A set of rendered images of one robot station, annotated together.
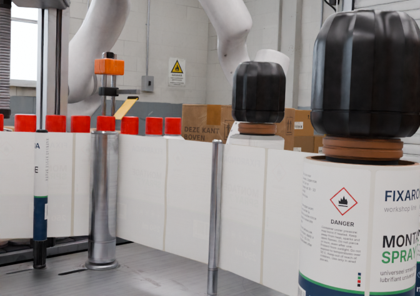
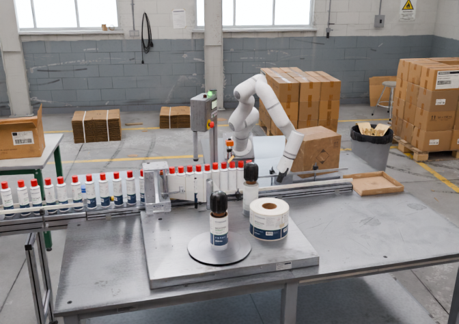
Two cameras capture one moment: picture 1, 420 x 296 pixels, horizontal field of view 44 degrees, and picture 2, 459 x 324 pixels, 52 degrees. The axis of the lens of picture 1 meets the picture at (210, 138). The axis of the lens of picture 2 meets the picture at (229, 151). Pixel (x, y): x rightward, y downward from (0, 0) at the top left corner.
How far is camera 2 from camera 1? 2.03 m
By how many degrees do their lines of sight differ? 34
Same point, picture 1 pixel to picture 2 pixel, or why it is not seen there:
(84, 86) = (240, 128)
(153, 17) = not seen: outside the picture
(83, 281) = (201, 214)
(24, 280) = (190, 211)
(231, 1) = (276, 115)
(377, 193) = (214, 221)
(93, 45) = (241, 114)
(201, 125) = not seen: hidden behind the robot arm
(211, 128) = not seen: hidden behind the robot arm
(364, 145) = (214, 213)
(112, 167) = (210, 189)
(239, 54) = (288, 128)
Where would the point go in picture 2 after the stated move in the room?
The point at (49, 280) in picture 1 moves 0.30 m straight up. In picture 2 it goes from (195, 212) to (193, 163)
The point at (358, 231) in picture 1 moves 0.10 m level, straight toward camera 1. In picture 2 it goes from (212, 225) to (195, 232)
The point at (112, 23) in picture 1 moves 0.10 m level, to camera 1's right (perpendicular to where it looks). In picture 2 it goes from (246, 108) to (260, 110)
